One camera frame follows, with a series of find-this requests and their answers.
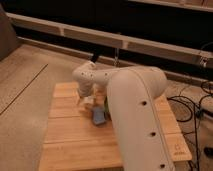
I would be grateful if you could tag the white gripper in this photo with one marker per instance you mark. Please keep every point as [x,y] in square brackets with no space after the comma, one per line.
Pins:
[85,89]

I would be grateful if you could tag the blue sponge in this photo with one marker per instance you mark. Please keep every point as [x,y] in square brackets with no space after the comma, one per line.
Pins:
[98,115]

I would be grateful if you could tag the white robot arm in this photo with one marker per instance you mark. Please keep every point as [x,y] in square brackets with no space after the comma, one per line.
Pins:
[131,92]

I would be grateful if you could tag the black table leg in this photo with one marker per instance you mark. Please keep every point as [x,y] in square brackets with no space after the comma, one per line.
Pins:
[94,57]

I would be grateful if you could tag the green ceramic bowl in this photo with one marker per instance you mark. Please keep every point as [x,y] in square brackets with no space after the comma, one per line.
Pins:
[106,107]

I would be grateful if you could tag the wooden table board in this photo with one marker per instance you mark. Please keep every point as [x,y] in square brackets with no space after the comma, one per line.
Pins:
[72,142]

